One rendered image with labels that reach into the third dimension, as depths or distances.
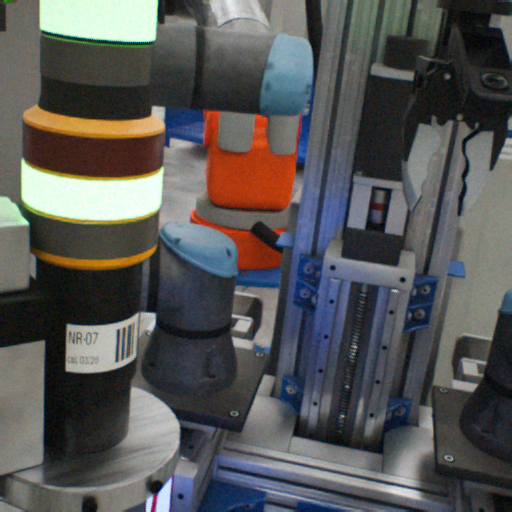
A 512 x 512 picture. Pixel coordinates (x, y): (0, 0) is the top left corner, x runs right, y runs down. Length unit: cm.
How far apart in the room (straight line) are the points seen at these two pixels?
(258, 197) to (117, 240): 404
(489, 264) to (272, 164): 218
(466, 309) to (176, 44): 174
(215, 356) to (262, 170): 315
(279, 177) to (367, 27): 314
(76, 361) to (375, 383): 96
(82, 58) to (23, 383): 10
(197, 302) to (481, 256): 131
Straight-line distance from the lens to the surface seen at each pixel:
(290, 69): 69
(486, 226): 222
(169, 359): 111
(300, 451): 120
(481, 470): 109
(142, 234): 23
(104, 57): 22
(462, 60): 72
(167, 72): 67
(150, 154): 23
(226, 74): 68
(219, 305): 108
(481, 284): 228
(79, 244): 23
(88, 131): 22
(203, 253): 104
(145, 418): 29
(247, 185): 424
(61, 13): 22
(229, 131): 411
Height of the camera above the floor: 162
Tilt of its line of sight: 20 degrees down
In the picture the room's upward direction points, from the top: 7 degrees clockwise
